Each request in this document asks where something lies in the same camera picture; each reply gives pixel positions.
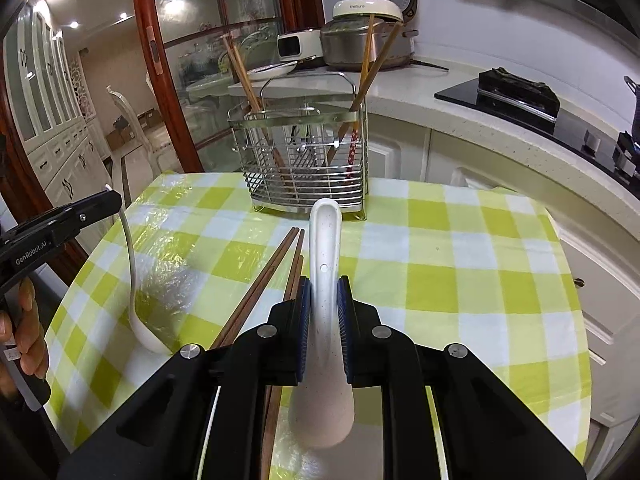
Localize white plate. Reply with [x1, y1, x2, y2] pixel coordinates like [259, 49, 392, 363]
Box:
[247, 60, 300, 82]

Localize green checked tablecloth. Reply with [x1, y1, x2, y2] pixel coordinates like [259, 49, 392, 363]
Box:
[42, 171, 593, 480]

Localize red wooden door frame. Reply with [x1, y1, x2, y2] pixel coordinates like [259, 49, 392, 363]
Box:
[0, 105, 92, 272]

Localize white wall cabinet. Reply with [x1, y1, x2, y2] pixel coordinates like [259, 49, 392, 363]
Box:
[2, 0, 114, 207]

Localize small white oven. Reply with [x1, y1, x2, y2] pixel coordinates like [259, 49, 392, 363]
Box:
[276, 30, 324, 60]

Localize brown wooden chopstick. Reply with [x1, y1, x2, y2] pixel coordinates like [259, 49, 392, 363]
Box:
[220, 36, 293, 196]
[226, 34, 297, 194]
[260, 255, 304, 480]
[266, 256, 306, 480]
[220, 230, 306, 349]
[334, 22, 404, 151]
[209, 227, 300, 350]

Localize white ladle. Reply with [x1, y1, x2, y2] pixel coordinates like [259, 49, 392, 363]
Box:
[119, 187, 173, 354]

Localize floral patterned wooden chopstick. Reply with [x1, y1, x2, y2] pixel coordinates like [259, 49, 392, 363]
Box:
[346, 14, 376, 182]

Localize person's left hand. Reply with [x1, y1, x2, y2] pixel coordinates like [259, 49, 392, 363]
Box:
[0, 280, 50, 401]

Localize black burner cover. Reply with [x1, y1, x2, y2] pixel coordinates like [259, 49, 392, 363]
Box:
[477, 66, 560, 124]

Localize black glass cooktop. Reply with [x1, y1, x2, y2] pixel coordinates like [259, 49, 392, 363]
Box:
[434, 77, 640, 187]

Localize white dining chair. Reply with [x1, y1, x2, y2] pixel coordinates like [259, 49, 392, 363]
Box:
[105, 84, 167, 172]

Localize white speckled soup spoon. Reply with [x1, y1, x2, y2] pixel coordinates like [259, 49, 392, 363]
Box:
[289, 198, 357, 449]

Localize silver cooking pot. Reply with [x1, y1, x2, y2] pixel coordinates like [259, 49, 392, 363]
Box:
[319, 17, 420, 72]

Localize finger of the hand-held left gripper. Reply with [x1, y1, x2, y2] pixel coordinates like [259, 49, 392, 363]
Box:
[0, 190, 124, 239]
[30, 204, 124, 246]

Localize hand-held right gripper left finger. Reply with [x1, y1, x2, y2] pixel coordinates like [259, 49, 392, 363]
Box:
[56, 275, 314, 480]

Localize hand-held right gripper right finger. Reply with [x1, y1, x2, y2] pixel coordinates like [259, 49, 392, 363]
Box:
[336, 275, 586, 480]

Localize white kitchen base cabinet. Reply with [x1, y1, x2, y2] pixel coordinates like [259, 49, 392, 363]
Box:
[367, 124, 640, 427]

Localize metal wire utensil rack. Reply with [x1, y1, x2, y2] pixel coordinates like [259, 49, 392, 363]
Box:
[227, 71, 371, 222]

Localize cardboard boxes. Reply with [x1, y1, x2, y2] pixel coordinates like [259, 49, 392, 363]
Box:
[104, 110, 152, 152]

